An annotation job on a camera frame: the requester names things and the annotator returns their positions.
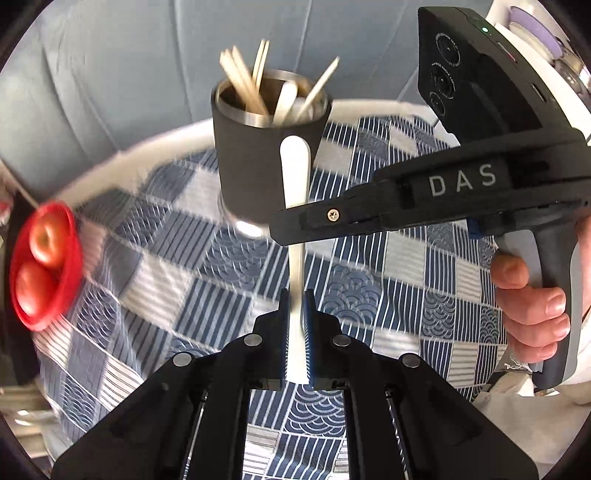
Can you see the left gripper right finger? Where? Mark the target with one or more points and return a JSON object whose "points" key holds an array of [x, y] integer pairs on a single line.
{"points": [[403, 420]]}

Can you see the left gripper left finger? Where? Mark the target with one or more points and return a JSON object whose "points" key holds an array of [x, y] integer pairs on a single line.
{"points": [[188, 419]]}

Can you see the white ceramic spoon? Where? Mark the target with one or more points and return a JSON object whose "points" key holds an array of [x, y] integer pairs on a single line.
{"points": [[295, 158]]}

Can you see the wooden chopstick crossed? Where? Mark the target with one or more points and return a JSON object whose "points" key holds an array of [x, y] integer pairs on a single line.
{"points": [[317, 88], [260, 62]]}

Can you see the wooden chopstick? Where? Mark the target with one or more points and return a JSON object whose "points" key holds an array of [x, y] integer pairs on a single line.
{"points": [[241, 81], [239, 60]]}

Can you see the white ceramic spoon bear handle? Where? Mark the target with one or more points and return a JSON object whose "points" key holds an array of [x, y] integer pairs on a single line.
{"points": [[288, 95]]}

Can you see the right hand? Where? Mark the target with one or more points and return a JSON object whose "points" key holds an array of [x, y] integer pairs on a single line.
{"points": [[534, 318]]}

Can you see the blue white patterned tablecloth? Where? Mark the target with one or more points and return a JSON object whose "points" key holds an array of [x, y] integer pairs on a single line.
{"points": [[165, 271]]}

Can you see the red plastic fruit basket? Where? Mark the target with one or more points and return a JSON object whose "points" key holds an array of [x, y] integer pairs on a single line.
{"points": [[67, 277]]}

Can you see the red apple lower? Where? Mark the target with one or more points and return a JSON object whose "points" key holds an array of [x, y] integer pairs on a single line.
{"points": [[35, 288]]}

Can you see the red apple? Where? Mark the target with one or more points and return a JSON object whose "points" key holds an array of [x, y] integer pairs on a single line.
{"points": [[35, 288], [48, 240]]}

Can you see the red apple upper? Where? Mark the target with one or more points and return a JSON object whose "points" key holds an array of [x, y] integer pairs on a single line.
{"points": [[48, 240]]}

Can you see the black steel utensil cup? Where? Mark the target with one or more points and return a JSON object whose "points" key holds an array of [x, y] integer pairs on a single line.
{"points": [[248, 153]]}

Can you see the wooden chopstick in cup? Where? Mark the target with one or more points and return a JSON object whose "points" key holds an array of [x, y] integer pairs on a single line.
{"points": [[241, 81]]}

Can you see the grey blue backdrop cloth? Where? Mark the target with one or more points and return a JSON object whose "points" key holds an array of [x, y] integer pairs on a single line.
{"points": [[83, 80]]}

